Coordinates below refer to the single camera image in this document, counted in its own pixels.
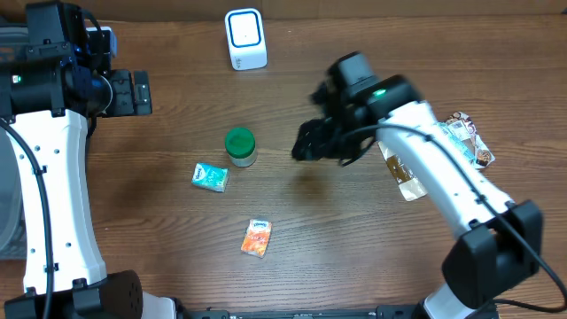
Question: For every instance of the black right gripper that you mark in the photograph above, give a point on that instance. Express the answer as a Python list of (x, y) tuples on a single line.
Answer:
[(314, 137)]

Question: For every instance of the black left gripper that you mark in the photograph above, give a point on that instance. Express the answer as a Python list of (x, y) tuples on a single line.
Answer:
[(122, 92)]

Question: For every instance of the green lid jar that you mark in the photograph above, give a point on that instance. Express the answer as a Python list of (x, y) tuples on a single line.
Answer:
[(240, 145)]

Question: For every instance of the clear bread bag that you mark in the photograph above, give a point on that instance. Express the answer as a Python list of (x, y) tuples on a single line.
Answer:
[(409, 185)]

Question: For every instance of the teal tissue packet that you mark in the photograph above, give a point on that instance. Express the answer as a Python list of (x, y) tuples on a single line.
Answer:
[(210, 177)]

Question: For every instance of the orange tissue packet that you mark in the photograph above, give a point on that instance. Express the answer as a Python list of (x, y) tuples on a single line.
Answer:
[(256, 238)]

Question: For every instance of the green wipes packet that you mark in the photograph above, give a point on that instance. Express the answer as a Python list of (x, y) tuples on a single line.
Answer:
[(459, 137)]

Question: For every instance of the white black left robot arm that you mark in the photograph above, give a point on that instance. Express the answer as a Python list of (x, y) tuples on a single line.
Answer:
[(52, 92)]

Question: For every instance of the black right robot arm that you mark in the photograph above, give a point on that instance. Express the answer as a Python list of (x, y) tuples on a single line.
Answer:
[(497, 241)]

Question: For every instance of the grey plastic basket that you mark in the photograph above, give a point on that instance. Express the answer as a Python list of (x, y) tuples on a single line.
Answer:
[(13, 234)]

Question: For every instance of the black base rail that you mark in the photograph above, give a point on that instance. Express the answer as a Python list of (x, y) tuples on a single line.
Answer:
[(168, 308)]

